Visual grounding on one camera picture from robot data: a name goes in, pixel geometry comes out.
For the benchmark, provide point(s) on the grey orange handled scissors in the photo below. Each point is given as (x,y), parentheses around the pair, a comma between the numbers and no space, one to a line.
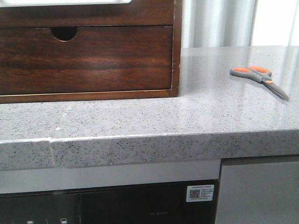
(260,75)

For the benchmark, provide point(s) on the white QR code sticker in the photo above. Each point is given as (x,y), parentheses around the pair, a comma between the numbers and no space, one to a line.
(200,193)

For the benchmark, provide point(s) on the wooden drawer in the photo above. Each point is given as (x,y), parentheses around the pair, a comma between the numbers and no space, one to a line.
(137,12)
(32,60)

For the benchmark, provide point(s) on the black built-in appliance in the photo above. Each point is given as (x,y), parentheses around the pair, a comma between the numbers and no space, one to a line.
(125,194)

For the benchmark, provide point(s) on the grey cabinet door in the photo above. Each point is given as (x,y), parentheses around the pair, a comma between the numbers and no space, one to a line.
(263,190)

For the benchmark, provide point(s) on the dark wooden drawer cabinet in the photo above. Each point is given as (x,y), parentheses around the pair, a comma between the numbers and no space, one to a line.
(68,33)

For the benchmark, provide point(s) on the white sheer curtain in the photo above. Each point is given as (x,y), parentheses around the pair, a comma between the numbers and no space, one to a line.
(221,23)

